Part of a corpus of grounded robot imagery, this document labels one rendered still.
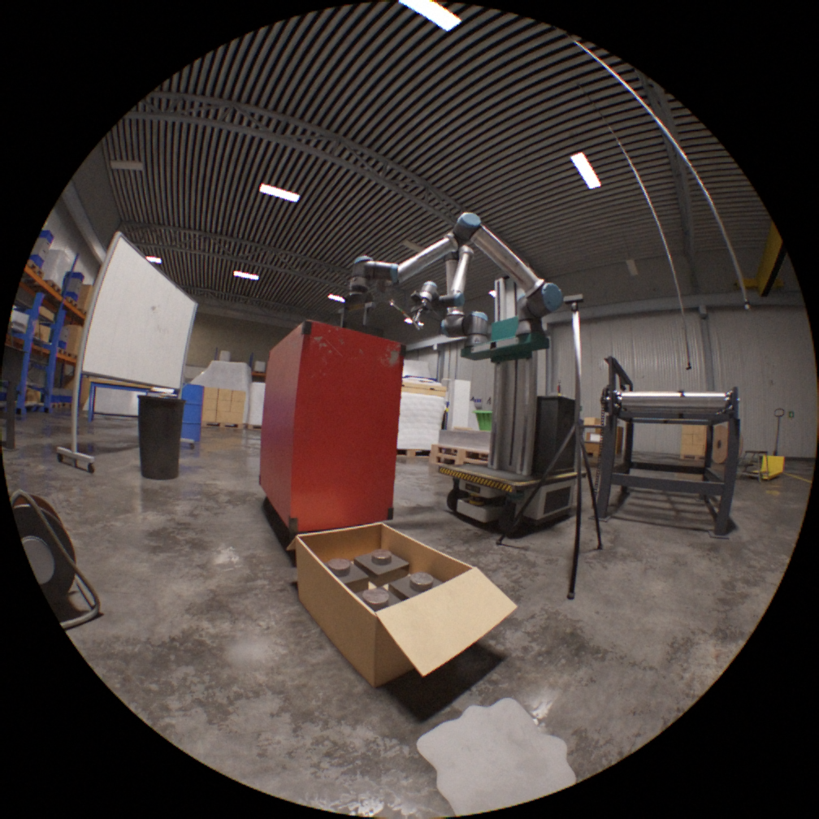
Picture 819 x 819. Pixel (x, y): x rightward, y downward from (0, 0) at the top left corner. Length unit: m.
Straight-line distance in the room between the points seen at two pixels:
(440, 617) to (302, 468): 0.70
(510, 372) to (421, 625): 1.74
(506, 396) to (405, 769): 1.98
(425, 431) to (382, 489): 3.70
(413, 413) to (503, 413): 2.94
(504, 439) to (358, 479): 1.17
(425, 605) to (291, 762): 0.44
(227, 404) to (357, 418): 7.23
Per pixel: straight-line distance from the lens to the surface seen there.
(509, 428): 1.99
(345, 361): 1.11
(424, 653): 0.57
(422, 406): 4.84
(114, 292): 3.06
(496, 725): 0.70
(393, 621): 0.58
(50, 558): 0.93
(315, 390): 1.05
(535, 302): 1.66
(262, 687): 0.76
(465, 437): 4.09
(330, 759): 0.65
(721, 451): 9.08
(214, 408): 8.19
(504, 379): 2.04
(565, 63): 8.48
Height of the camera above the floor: 0.61
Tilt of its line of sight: 2 degrees up
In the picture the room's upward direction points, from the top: 4 degrees clockwise
